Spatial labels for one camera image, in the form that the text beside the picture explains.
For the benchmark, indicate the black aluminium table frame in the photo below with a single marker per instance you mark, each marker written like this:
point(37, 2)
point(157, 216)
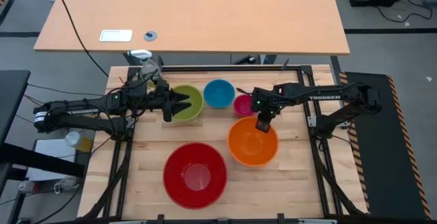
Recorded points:
point(222, 68)

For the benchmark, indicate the grey round desk grommet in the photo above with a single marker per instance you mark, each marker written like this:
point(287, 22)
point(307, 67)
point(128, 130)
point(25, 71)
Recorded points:
point(150, 35)

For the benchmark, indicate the plastic bottle yellow liquid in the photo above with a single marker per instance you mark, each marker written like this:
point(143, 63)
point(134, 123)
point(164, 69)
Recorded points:
point(76, 141)

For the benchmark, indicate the orange plastic bowl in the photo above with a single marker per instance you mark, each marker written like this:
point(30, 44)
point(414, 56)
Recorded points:
point(249, 145)

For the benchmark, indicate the green plastic bowl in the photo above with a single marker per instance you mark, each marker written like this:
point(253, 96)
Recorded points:
point(195, 101)

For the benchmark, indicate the white flat rectangular device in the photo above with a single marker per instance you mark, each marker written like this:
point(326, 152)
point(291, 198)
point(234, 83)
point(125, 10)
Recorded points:
point(116, 35)

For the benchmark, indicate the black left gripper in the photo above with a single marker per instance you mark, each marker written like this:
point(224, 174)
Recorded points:
point(162, 101)

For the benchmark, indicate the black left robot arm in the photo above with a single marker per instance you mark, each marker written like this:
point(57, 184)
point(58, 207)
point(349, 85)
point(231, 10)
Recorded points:
point(85, 111)

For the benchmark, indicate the small silver can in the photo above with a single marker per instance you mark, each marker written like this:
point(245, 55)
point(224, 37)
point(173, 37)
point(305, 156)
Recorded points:
point(27, 186)

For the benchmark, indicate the blue plastic bowl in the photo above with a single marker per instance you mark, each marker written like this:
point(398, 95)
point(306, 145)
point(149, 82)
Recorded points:
point(218, 94)

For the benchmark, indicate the large red plastic bowl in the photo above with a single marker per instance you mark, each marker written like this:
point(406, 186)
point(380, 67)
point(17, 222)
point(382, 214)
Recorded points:
point(194, 179)

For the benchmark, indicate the large light wooden desk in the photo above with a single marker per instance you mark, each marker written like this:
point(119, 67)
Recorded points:
point(205, 12)

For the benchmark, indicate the black side table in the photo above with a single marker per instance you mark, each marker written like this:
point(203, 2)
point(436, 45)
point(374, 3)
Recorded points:
point(12, 94)

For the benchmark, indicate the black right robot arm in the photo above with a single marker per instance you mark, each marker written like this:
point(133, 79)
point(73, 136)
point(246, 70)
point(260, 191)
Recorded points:
point(324, 97)

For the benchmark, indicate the small pink plastic bowl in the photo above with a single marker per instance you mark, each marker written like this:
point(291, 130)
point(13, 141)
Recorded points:
point(242, 106)

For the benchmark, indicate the white box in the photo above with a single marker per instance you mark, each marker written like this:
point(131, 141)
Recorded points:
point(48, 149)

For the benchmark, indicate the clear spray bottle white trigger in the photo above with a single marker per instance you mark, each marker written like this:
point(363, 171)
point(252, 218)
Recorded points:
point(147, 67)

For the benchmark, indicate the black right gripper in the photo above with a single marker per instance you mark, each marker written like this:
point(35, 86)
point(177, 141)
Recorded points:
point(264, 101)

